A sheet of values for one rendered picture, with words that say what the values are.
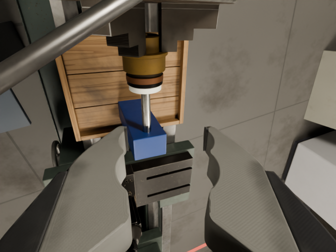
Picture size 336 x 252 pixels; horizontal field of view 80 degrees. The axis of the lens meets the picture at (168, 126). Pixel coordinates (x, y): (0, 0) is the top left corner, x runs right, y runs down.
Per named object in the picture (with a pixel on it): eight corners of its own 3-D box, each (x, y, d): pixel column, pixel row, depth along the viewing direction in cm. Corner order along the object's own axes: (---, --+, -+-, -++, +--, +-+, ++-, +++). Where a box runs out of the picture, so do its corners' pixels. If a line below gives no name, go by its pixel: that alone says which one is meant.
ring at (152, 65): (121, 38, 32) (126, 92, 37) (175, 37, 35) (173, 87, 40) (114, 32, 40) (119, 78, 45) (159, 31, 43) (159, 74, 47)
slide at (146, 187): (66, 177, 65) (66, 188, 61) (188, 151, 78) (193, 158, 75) (78, 213, 74) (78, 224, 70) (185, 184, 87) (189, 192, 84)
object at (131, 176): (98, 170, 62) (99, 182, 58) (131, 163, 65) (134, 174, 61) (107, 213, 73) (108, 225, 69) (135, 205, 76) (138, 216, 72)
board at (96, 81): (51, 33, 50) (49, 35, 47) (183, 31, 61) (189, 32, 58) (76, 135, 65) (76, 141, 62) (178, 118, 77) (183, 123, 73)
